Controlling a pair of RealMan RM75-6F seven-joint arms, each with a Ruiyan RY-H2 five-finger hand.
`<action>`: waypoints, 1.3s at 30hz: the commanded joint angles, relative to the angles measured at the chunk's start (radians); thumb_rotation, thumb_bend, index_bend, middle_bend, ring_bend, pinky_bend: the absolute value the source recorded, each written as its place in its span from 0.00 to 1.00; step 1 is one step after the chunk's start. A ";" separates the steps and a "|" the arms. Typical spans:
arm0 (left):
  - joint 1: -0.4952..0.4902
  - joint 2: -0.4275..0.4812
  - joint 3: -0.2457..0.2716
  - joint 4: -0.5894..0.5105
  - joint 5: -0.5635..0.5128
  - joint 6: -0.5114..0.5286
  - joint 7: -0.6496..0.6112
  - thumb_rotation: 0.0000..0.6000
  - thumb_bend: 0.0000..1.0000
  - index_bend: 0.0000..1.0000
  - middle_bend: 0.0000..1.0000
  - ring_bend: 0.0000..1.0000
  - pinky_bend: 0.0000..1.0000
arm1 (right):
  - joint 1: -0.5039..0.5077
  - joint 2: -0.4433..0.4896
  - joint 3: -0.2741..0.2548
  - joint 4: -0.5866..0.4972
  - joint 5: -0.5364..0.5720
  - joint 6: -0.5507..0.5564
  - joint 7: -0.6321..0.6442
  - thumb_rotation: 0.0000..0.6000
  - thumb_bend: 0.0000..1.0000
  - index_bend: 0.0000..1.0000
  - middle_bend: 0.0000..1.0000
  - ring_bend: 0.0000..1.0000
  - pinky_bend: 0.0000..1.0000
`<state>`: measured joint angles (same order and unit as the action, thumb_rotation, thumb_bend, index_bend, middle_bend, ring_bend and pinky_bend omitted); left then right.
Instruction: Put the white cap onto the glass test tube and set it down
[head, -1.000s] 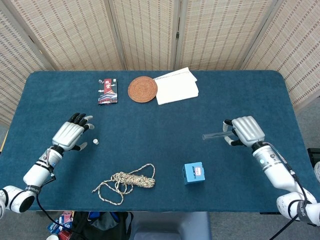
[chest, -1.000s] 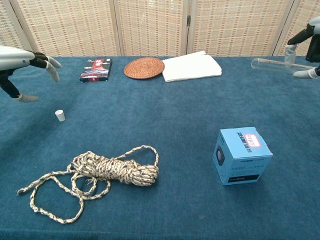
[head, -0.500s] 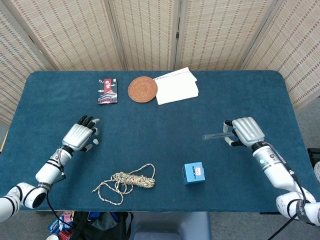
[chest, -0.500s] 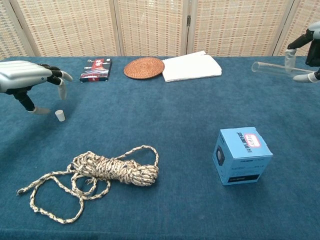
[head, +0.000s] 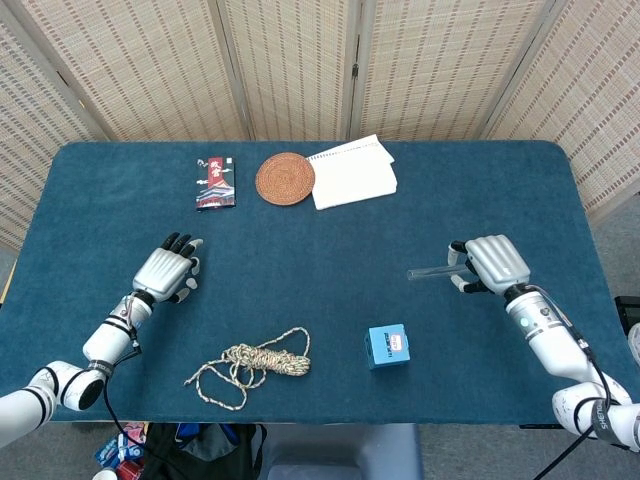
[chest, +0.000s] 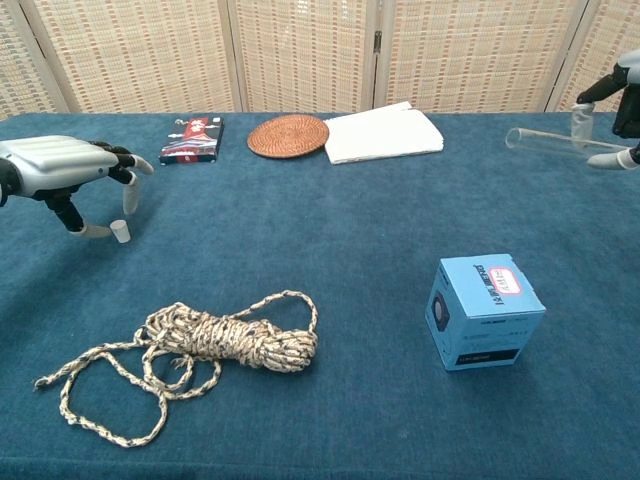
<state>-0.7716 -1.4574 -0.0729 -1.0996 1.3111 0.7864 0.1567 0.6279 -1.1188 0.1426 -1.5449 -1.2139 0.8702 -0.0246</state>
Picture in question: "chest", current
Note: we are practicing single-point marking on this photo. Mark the clear glass test tube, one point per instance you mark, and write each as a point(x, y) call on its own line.
point(545, 140)

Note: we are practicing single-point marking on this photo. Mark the black screen hinge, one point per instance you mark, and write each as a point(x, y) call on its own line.
point(377, 42)

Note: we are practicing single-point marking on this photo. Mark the woven bamboo folding screen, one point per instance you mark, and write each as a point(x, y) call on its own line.
point(150, 50)

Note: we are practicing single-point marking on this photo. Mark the round woven rattan coaster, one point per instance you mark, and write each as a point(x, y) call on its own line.
point(288, 136)

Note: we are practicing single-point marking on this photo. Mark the blue table cloth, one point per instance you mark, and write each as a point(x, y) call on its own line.
point(320, 240)

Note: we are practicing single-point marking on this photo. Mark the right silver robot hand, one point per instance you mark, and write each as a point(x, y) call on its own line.
point(630, 110)

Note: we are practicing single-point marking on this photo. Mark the folded white cloth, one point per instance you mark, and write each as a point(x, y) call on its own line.
point(382, 135)

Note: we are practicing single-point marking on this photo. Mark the dark red printed card box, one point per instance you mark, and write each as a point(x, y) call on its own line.
point(192, 141)

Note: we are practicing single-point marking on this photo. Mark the small white stopper cap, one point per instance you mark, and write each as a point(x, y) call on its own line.
point(120, 231)

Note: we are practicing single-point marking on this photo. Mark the light blue cardboard box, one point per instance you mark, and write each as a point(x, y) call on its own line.
point(480, 325)

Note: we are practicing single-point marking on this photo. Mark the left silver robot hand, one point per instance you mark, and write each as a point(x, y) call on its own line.
point(55, 162)

